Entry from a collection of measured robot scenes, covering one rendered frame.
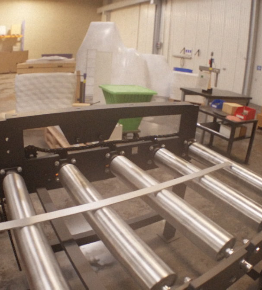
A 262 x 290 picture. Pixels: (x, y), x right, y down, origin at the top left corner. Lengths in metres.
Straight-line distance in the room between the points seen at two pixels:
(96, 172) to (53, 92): 3.27
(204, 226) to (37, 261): 0.58
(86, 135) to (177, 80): 6.81
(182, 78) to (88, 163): 6.82
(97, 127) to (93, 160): 0.19
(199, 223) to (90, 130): 0.74
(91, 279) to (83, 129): 0.77
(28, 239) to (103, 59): 4.44
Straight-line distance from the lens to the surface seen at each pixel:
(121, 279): 1.84
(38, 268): 0.73
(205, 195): 1.25
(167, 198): 1.04
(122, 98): 3.79
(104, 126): 1.34
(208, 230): 0.92
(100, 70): 4.99
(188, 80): 7.99
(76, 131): 1.28
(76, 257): 0.92
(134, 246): 0.78
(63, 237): 1.00
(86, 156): 1.36
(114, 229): 0.85
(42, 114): 1.19
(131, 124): 4.08
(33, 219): 0.88
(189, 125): 1.73
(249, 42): 12.33
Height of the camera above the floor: 1.46
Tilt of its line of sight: 22 degrees down
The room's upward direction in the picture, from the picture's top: 4 degrees clockwise
